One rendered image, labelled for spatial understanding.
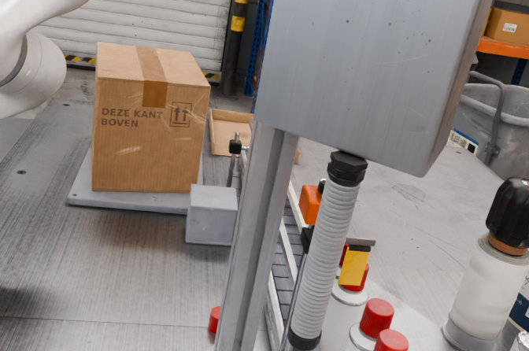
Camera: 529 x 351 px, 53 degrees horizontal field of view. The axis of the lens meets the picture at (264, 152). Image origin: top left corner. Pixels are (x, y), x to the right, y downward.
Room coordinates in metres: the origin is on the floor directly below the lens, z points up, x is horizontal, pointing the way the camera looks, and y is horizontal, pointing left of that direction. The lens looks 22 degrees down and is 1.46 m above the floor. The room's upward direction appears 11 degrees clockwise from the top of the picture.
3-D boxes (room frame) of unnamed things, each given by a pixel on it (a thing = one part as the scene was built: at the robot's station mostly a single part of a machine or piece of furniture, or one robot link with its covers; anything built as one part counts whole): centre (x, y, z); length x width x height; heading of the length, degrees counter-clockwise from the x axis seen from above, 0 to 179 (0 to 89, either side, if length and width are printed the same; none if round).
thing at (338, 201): (0.44, -0.07, 1.18); 0.04 x 0.04 x 0.21
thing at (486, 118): (3.10, -1.38, 0.48); 0.89 x 0.63 x 0.96; 122
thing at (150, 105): (1.24, 0.31, 0.99); 0.30 x 0.24 x 0.27; 20
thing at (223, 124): (1.60, 0.05, 0.85); 0.30 x 0.26 x 0.04; 11
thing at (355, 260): (0.57, -0.14, 1.09); 0.03 x 0.01 x 0.06; 101
